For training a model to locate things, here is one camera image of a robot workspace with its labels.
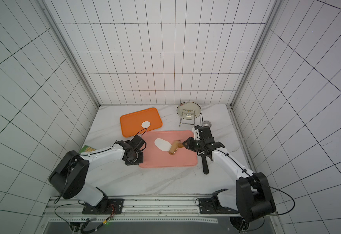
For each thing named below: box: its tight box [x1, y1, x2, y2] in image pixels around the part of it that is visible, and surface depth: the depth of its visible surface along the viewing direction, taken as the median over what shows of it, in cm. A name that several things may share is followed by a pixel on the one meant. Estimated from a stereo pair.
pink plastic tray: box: [138, 130, 198, 168], surface depth 92 cm
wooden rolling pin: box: [168, 139, 185, 156], surface depth 94 cm
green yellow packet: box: [79, 144, 97, 154], surface depth 97 cm
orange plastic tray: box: [119, 107, 163, 138], surface depth 109 cm
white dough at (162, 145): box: [153, 137, 172, 152], surface depth 97 cm
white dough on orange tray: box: [141, 120, 151, 129], surface depth 109 cm
